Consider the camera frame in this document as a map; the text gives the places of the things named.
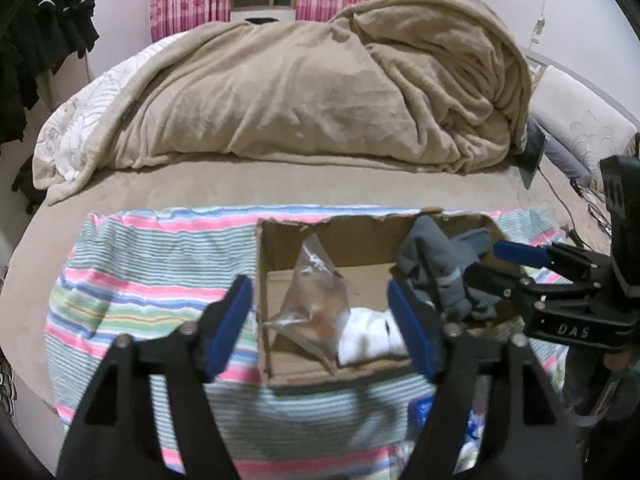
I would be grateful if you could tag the white floral quilt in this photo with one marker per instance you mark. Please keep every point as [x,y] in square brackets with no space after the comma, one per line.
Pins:
[92,107]

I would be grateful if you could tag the grey pillow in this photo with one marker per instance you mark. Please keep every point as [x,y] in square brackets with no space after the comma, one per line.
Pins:
[567,160]

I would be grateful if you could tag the dark flat tablet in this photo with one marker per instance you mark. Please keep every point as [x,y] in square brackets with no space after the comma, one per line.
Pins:
[532,155]

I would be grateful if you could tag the white sock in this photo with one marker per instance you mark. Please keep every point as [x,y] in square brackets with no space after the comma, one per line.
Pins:
[365,336]

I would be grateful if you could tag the striped cloth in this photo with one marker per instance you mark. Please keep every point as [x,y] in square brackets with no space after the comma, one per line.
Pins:
[150,280]

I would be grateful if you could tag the grey sock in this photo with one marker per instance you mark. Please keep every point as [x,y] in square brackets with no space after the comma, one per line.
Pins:
[425,252]

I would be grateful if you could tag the blue white packet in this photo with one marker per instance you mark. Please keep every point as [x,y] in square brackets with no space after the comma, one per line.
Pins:
[420,410]

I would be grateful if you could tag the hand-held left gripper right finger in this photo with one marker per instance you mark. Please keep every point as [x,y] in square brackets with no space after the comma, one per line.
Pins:
[411,330]

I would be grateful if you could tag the black hanging clothes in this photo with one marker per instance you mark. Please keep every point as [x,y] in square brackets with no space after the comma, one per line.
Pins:
[35,35]

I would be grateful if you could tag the clear plastic bag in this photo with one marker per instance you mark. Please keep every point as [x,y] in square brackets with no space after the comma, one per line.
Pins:
[310,305]

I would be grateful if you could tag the white embroidered pillow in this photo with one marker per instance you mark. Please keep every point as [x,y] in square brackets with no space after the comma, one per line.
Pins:
[580,110]

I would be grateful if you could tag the beige bed sheet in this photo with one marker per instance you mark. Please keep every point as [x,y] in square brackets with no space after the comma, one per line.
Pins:
[300,185]

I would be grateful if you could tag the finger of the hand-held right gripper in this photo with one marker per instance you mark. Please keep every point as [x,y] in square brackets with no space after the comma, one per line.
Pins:
[522,254]
[492,285]

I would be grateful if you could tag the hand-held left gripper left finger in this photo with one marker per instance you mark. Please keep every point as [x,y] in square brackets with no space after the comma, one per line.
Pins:
[231,325]

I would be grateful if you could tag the beige fleece blanket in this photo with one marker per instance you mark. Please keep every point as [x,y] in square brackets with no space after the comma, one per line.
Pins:
[275,95]

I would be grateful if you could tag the cardboard box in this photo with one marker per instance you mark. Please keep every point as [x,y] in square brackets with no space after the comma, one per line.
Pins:
[362,280]

